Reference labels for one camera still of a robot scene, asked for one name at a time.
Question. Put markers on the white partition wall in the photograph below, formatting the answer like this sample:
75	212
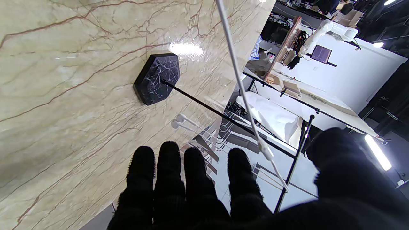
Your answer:
361	73

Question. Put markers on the white plastic sheet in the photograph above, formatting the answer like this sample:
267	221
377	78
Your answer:
274	118

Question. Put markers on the black T rack marble base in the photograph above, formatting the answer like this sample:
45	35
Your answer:
156	80

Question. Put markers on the bright light bar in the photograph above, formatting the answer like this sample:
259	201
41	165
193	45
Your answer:
378	153

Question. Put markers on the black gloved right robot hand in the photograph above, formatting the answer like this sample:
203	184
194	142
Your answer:
351	191

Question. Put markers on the wooden board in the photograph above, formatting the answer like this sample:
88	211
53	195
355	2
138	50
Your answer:
284	48

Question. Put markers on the small dark monitor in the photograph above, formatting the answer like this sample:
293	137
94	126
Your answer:
321	54

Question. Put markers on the cardboard box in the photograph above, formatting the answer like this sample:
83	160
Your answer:
350	17

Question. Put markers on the black metal frame rail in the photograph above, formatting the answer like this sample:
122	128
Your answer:
316	110

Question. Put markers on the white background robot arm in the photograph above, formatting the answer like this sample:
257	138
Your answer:
332	28

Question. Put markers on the beige background table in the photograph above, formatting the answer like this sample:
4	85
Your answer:
319	99

